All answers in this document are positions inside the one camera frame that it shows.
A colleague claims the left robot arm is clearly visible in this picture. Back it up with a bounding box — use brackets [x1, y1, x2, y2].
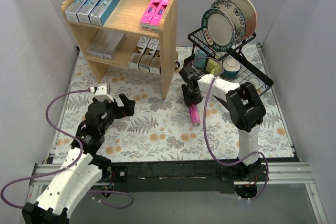
[22, 94, 135, 223]

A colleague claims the pink toothpaste box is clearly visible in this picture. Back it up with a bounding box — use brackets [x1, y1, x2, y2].
[189, 104, 201, 126]
[140, 0, 161, 30]

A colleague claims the magenta toothpaste box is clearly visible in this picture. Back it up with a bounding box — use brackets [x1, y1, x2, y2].
[149, 0, 170, 33]

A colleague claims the white toothpaste box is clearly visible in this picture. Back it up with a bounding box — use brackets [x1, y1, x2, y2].
[102, 32, 126, 60]

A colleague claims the brown silver RO toothpaste box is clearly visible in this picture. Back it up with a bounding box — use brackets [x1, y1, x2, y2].
[149, 45, 161, 74]

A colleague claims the wooden two-tier shelf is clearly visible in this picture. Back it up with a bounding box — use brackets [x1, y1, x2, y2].
[61, 0, 178, 99]

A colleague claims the dark striped toothpaste box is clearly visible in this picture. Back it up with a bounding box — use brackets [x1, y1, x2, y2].
[138, 38, 160, 72]

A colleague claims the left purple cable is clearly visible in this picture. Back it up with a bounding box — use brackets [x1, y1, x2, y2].
[0, 87, 134, 209]

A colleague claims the silver black RO toothpaste box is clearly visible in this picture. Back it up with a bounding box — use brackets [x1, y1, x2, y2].
[128, 37, 150, 70]

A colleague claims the beige and pink plate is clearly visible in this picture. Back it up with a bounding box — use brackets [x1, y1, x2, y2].
[230, 0, 258, 39]

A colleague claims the floral table mat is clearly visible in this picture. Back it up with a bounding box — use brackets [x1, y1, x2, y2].
[52, 53, 294, 164]

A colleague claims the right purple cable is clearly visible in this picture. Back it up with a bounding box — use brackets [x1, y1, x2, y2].
[189, 56, 270, 200]

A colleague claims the black wire dish rack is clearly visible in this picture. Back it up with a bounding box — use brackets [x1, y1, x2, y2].
[183, 28, 274, 96]

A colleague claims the yellow green mug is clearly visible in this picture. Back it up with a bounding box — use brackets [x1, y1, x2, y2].
[206, 59, 222, 76]

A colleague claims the silver Protefix toothpaste box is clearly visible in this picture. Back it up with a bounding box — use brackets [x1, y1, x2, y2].
[94, 30, 116, 58]

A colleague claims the cyan toothpaste box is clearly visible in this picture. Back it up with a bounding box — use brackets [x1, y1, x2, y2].
[77, 0, 100, 24]
[89, 0, 120, 26]

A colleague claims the yellow mug behind shelf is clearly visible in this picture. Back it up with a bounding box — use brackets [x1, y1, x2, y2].
[175, 51, 181, 69]

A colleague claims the blue floral patterned plate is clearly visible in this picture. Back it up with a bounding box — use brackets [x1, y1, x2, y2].
[211, 0, 246, 45]

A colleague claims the silver blue RO toothpaste box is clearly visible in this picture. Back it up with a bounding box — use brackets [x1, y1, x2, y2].
[65, 0, 86, 23]

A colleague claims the purple cable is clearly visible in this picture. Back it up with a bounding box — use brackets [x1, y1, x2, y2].
[189, 56, 270, 200]
[0, 87, 134, 209]

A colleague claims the green rimmed white plate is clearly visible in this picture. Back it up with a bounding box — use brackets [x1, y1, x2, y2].
[201, 8, 235, 52]

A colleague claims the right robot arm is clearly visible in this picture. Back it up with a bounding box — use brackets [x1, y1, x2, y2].
[179, 65, 266, 181]

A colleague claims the pink toothpaste box front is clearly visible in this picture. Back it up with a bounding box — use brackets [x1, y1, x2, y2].
[140, 0, 161, 30]

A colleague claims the light blue mug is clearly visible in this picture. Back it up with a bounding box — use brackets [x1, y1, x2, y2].
[193, 49, 207, 68]

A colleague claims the teal and white bowl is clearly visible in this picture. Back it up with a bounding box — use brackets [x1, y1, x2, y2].
[223, 58, 241, 79]

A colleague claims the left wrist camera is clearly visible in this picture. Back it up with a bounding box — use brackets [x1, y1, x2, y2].
[88, 83, 114, 102]

